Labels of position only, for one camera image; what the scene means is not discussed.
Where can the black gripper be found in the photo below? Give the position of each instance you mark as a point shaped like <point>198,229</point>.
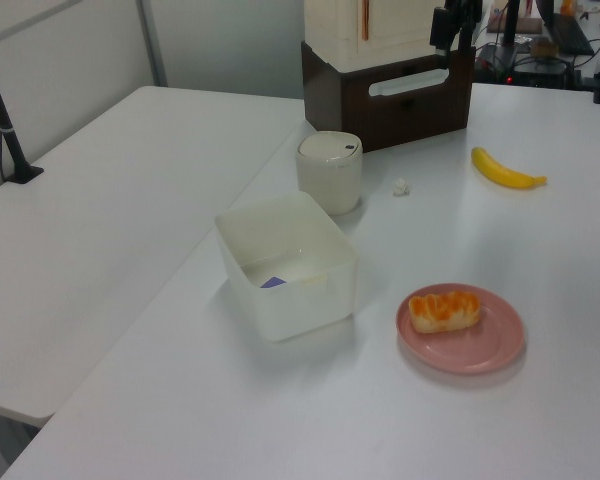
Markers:
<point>462,7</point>

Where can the orange glazed bread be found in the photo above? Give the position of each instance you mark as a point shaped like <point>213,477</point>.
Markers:
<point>445,311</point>

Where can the pink plastic plate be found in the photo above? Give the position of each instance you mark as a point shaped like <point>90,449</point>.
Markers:
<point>470,350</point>

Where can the black monitor stand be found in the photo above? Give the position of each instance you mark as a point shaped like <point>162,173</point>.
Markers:
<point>509,30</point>

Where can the small cardboard box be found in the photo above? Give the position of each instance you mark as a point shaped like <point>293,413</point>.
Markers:
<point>543,48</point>

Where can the brown drawer box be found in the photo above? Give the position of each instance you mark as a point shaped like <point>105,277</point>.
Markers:
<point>385,100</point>

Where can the black laptop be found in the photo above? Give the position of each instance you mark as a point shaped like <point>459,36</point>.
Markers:
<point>570,32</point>

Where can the orange bottle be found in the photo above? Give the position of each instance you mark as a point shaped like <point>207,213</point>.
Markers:
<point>567,5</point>

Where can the yellow banana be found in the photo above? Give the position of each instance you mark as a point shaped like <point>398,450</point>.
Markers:
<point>502,172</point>

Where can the crumpled white paper ball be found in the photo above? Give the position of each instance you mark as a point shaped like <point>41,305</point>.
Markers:
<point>401,187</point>

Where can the white lidded trash can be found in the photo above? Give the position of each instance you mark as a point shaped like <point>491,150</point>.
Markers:
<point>329,172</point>

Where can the white rectangular plastic container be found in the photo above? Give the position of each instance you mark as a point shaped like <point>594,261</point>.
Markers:
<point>285,270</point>

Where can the purple card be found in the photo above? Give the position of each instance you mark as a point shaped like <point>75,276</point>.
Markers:
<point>273,282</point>

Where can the white side table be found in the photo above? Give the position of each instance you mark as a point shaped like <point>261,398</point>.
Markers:
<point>105,225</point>

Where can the black camera stand pole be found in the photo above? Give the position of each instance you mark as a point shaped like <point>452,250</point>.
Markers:
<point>2,120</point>

